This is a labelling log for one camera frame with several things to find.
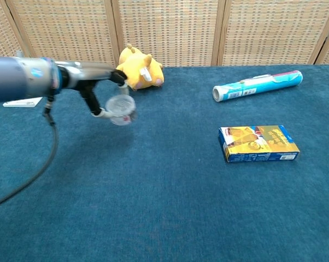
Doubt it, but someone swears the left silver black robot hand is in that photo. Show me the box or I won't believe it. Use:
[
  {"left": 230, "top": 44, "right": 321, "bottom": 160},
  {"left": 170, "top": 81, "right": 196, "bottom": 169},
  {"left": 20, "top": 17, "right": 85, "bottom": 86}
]
[{"left": 54, "top": 60, "right": 130, "bottom": 118}]

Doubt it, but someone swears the small clear plastic cup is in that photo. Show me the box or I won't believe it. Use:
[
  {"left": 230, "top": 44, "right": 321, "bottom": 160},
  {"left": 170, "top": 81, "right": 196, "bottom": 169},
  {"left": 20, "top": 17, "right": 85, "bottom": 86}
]
[{"left": 105, "top": 94, "right": 138, "bottom": 126}]

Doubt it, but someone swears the flat white plastic box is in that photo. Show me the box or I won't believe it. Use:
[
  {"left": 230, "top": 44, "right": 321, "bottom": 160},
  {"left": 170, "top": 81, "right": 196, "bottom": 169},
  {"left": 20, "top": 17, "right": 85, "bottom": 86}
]
[{"left": 2, "top": 97, "right": 43, "bottom": 108}]

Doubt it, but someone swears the yellow blue snack box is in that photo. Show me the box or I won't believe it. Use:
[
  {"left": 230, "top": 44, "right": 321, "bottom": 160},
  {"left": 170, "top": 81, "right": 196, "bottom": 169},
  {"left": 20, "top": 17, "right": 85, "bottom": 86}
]
[{"left": 218, "top": 125, "right": 301, "bottom": 164}]

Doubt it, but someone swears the yellow plush toy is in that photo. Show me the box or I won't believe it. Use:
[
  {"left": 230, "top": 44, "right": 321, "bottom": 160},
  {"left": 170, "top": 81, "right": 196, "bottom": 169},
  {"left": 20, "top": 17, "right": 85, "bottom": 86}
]
[{"left": 115, "top": 43, "right": 165, "bottom": 91}]

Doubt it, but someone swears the blue felt table cover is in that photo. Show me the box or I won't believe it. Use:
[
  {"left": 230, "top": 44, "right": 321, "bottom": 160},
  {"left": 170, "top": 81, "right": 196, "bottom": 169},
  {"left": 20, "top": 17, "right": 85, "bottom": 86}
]
[{"left": 0, "top": 64, "right": 329, "bottom": 262}]

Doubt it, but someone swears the blue pink cling film roll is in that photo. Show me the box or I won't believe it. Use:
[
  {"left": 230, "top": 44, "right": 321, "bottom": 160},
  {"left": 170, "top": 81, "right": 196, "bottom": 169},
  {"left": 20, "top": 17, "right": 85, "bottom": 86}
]
[{"left": 212, "top": 70, "right": 303, "bottom": 103}]

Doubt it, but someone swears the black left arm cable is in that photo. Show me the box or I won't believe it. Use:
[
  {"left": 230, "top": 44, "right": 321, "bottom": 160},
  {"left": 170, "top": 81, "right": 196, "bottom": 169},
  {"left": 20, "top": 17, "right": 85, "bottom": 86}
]
[{"left": 0, "top": 95, "right": 59, "bottom": 211}]

